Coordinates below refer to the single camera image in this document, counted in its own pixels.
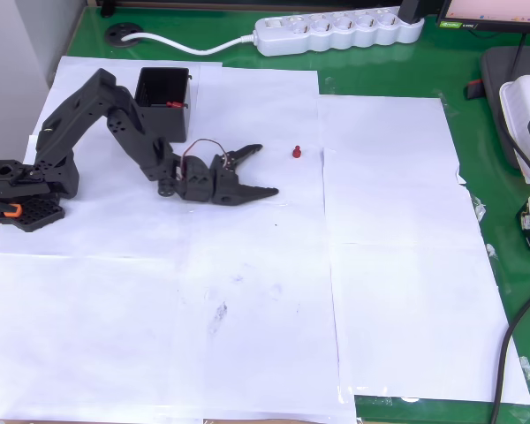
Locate black cable grommet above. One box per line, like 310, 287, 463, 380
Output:
104, 22, 144, 47

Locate thick black cable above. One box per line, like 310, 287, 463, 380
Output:
488, 281, 530, 424

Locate white power strip cable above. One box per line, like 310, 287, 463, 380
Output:
121, 32, 258, 57

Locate thin black monitor cable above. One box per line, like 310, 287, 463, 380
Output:
511, 32, 527, 83

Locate black open box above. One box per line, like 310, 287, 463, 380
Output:
133, 66, 193, 144

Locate white paper sheet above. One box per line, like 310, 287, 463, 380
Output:
0, 56, 327, 260
0, 250, 360, 424
316, 94, 487, 246
328, 240, 530, 405

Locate orange black clamp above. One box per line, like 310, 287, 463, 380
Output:
0, 195, 24, 222

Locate white power strip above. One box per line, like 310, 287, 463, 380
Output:
253, 6, 426, 57

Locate black plug adapter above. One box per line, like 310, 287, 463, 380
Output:
397, 0, 427, 25

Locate red black usb stick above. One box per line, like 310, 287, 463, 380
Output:
465, 78, 486, 102

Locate grey pad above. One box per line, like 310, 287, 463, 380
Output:
480, 45, 530, 171

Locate black computer monitor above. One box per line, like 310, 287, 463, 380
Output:
436, 0, 530, 35

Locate red white servo wire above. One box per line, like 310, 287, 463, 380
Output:
180, 138, 231, 183

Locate white plastic container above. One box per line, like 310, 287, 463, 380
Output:
498, 74, 530, 186

